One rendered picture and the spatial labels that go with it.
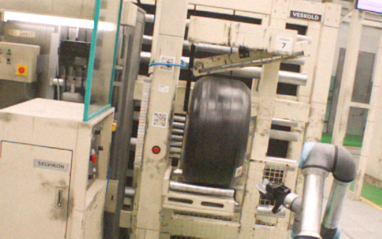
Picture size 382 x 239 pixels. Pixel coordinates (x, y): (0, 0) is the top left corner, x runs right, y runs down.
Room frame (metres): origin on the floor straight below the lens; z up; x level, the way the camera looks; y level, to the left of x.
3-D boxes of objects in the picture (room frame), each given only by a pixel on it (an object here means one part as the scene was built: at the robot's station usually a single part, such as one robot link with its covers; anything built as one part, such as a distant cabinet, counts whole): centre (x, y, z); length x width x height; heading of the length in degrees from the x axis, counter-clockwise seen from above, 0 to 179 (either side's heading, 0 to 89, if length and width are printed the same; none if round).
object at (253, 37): (3.13, -0.23, 1.71); 0.61 x 0.25 x 0.15; 90
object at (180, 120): (3.22, 0.12, 1.05); 0.20 x 0.15 x 0.30; 90
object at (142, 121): (2.79, 0.24, 1.19); 0.05 x 0.04 x 0.48; 0
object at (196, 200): (2.69, -0.10, 0.83); 0.36 x 0.09 x 0.06; 90
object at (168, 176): (2.83, 0.08, 0.90); 0.40 x 0.03 x 0.10; 0
